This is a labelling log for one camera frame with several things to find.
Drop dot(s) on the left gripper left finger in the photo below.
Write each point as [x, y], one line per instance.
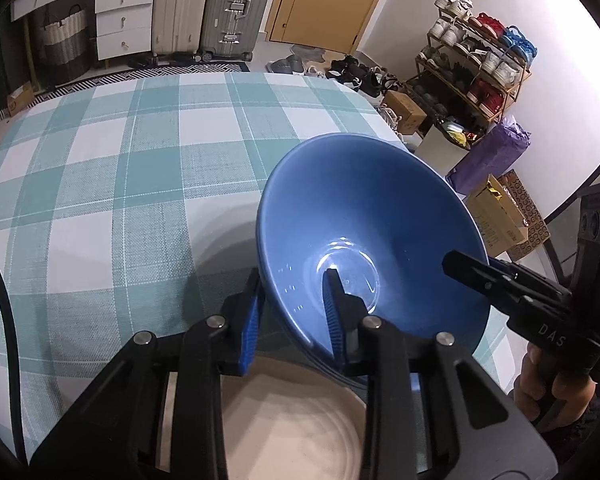
[154, 410]

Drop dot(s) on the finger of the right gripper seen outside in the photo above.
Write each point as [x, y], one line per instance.
[490, 279]

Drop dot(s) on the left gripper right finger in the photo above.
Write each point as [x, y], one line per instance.
[432, 412]

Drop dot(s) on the blue bowl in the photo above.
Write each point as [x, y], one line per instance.
[383, 220]
[313, 346]

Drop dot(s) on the cream plate front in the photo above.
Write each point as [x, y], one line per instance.
[286, 421]

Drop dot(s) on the blue bowl back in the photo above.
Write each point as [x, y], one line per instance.
[313, 346]

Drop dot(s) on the person's right hand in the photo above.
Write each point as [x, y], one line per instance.
[575, 393]

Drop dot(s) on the cardboard box with cat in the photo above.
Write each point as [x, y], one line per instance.
[500, 222]

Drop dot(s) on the purple rolled mat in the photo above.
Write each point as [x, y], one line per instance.
[493, 154]

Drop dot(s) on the white trash bin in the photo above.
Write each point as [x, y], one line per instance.
[443, 147]

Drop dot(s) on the small brown cardboard box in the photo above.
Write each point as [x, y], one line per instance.
[410, 115]

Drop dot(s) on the wooden shoe rack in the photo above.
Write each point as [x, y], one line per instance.
[477, 58]

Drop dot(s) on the teal checked tablecloth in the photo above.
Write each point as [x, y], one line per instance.
[130, 206]

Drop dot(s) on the grey slippers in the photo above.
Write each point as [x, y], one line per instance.
[292, 64]

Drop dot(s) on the wooden door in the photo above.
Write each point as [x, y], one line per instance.
[334, 25]

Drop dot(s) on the woven laundry basket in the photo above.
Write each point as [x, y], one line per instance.
[66, 45]

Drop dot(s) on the silver suitcase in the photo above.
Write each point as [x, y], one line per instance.
[230, 29]

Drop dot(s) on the beige suitcase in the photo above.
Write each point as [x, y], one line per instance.
[176, 26]

